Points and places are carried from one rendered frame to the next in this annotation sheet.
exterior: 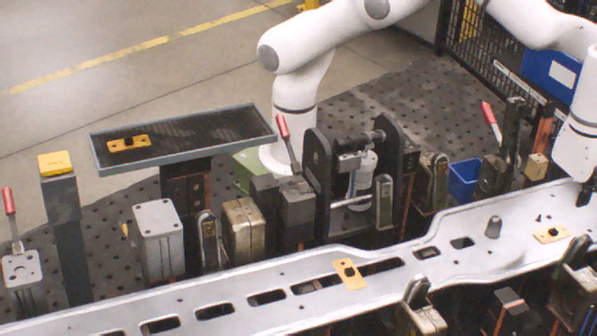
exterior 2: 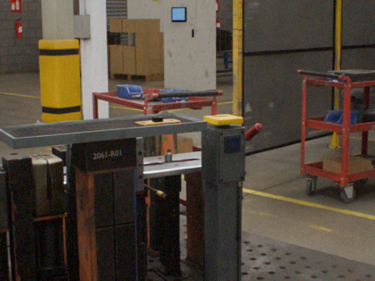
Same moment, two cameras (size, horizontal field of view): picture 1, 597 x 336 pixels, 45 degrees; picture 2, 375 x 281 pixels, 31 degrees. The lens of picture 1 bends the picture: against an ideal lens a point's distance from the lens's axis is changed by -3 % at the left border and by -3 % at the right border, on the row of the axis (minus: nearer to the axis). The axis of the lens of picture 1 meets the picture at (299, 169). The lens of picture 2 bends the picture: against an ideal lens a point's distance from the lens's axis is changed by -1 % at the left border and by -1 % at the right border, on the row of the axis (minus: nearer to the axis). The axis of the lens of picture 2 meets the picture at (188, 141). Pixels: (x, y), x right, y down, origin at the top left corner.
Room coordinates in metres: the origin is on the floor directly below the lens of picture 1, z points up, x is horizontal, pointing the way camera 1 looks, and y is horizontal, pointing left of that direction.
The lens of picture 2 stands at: (2.48, 0.34, 1.36)
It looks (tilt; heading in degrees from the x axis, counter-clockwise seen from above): 10 degrees down; 177
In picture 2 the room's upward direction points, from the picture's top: straight up
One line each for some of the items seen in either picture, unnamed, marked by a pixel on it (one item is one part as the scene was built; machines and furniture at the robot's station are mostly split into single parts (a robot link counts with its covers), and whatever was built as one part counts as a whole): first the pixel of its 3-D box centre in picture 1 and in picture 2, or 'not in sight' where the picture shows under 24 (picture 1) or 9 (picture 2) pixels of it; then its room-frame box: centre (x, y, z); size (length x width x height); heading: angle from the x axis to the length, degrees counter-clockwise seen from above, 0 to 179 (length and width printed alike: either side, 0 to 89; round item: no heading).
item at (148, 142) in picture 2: not in sight; (157, 189); (0.62, 0.34, 0.88); 0.15 x 0.11 x 0.36; 25
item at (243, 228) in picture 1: (242, 282); (46, 245); (1.11, 0.10, 0.89); 0.13 x 0.11 x 0.38; 25
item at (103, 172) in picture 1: (182, 137); (103, 129); (1.24, 0.24, 1.16); 0.37 x 0.14 x 0.02; 115
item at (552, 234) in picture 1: (553, 232); not in sight; (1.19, -0.55, 1.01); 0.08 x 0.04 x 0.01; 115
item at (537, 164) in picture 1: (521, 218); not in sight; (1.38, -0.55, 0.88); 0.04 x 0.04 x 0.36; 25
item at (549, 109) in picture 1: (527, 188); not in sight; (1.42, -0.55, 0.95); 0.03 x 0.01 x 0.50; 115
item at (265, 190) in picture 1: (262, 252); (22, 252); (1.19, 0.07, 0.90); 0.05 x 0.05 x 0.40; 25
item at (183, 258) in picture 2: not in sight; (202, 214); (0.76, 0.46, 0.84); 0.18 x 0.06 x 0.29; 25
